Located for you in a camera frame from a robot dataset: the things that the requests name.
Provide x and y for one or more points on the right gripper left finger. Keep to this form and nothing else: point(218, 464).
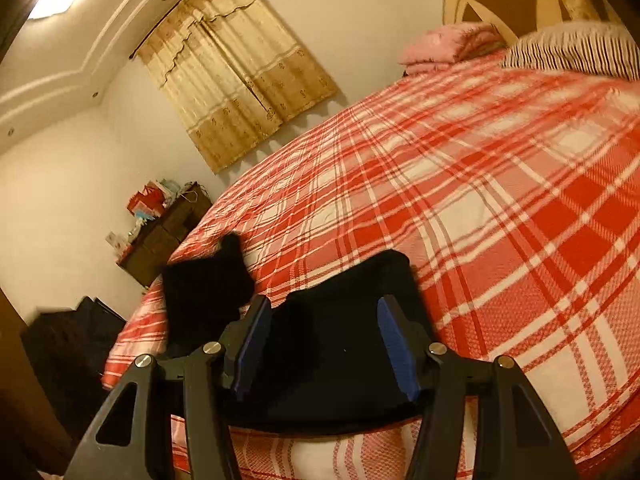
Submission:
point(130, 437)

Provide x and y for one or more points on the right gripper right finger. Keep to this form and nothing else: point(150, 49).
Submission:
point(515, 435)

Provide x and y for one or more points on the black pants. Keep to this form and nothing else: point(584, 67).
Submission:
point(323, 369)

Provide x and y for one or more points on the black folded chair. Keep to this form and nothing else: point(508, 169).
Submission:
point(67, 350)

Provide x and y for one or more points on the dark brown wooden desk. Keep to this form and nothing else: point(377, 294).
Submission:
point(150, 251)

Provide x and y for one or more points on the red gift bag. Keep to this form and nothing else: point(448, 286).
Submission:
point(150, 201)

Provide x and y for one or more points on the red white plaid bedspread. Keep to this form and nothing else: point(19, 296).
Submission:
point(515, 195)

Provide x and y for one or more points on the beige patterned curtain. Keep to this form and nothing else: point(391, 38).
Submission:
point(234, 74)

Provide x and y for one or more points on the pink folded blanket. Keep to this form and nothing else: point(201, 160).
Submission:
point(441, 49)

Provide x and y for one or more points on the striped pillow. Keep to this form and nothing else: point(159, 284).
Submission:
point(587, 47)

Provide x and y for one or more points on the white picture frame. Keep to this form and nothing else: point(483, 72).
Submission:
point(117, 242)

